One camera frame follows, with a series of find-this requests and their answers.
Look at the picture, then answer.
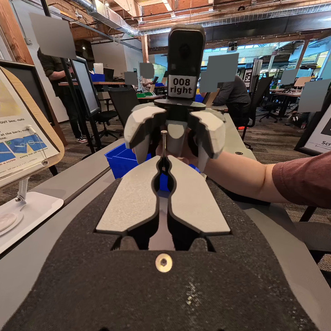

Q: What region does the black wheeled office chair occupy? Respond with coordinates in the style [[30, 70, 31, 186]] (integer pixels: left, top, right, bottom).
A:
[[93, 110, 120, 140]]

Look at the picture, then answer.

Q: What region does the instruction sheet on stand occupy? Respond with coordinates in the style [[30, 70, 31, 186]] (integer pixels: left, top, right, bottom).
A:
[[0, 66, 65, 255]]

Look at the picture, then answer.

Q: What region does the tilted wooden document stand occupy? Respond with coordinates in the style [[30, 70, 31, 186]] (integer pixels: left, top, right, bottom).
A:
[[203, 89, 221, 106]]

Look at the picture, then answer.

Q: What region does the silver ventilation duct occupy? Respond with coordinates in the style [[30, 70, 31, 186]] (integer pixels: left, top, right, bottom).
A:
[[75, 0, 331, 38]]

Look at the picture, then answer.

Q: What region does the person's right forearm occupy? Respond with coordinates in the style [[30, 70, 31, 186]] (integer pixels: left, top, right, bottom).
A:
[[203, 151, 331, 209]]

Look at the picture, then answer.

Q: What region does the wire page holder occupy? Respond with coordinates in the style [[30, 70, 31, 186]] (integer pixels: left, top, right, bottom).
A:
[[25, 125, 49, 166]]

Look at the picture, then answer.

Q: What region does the printed instruction poster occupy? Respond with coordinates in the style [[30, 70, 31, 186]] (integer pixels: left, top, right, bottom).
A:
[[0, 68, 60, 179]]

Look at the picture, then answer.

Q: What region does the black framed board stand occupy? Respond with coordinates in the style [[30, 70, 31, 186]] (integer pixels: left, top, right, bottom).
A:
[[40, 0, 102, 161], [0, 60, 56, 127]]

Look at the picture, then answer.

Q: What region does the black office chair seat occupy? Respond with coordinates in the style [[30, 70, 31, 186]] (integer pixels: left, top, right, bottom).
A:
[[295, 205, 331, 252]]

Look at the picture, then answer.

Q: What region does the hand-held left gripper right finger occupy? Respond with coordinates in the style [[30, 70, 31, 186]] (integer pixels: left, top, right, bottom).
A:
[[167, 155, 231, 250]]

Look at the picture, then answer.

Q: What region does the person's right hand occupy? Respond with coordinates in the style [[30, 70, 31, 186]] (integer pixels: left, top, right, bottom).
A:
[[155, 130, 206, 168]]

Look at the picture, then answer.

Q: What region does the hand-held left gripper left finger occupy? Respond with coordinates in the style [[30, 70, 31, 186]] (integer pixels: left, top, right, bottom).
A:
[[95, 155, 162, 249]]

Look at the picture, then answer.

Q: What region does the black mesh office chair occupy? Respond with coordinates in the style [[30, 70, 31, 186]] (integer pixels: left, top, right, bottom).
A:
[[108, 88, 141, 122]]

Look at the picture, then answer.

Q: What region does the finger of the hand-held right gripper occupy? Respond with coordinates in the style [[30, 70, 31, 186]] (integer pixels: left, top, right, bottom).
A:
[[189, 109, 227, 173], [124, 102, 168, 165]]

